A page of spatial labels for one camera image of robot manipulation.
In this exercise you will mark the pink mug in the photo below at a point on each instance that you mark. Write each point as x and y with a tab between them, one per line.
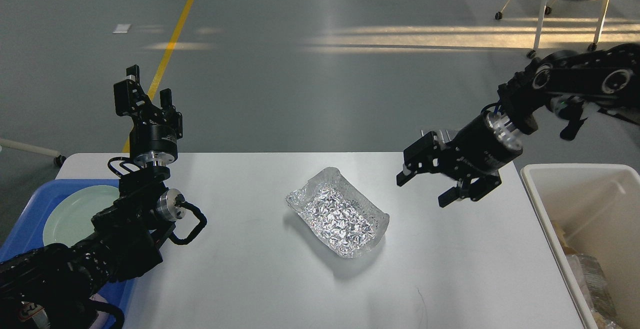
102	318

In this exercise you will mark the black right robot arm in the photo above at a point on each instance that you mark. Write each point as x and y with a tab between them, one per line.
571	85

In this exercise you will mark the white plastic bin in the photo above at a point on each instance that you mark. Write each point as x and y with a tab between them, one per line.
598	207

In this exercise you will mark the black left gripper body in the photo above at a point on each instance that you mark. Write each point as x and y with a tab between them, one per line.
154	144

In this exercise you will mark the white leg with caster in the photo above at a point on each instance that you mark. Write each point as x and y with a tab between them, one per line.
58	158

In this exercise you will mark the light green plate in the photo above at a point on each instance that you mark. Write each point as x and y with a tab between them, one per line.
70	221

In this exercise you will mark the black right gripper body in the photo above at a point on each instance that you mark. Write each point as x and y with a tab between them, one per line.
481	148

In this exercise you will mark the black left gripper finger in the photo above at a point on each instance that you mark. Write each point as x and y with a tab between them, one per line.
130	99
172	117

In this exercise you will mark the brown paper in bin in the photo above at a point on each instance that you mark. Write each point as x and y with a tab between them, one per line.
560	234

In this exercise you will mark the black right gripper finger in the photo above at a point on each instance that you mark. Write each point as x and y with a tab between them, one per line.
423	156
468	189

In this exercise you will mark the blue plastic tray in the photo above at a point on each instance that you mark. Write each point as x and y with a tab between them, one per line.
30	219

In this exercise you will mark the white paper on floor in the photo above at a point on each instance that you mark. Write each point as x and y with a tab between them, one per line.
122	28

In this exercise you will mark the aluminium foil tray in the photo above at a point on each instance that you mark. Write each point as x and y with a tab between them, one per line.
340	216

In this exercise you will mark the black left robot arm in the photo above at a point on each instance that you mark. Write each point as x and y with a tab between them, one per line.
167	214

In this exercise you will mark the foil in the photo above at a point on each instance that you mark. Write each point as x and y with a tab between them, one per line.
592	283

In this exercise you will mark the brown paper ball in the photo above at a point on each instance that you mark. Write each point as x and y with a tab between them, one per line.
604	321

